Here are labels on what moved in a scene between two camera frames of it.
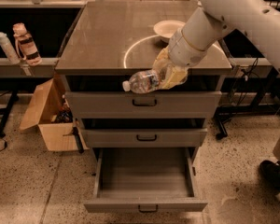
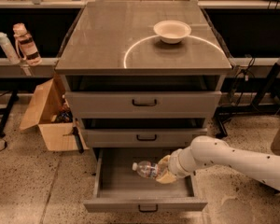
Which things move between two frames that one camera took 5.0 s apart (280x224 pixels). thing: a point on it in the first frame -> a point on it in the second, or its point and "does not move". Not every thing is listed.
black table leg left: (14, 98) does not move
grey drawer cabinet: (102, 44) does not move
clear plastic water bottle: (142, 82) -> (146, 169)
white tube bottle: (11, 52) does not move
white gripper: (184, 51) -> (175, 164)
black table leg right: (269, 100) does not move
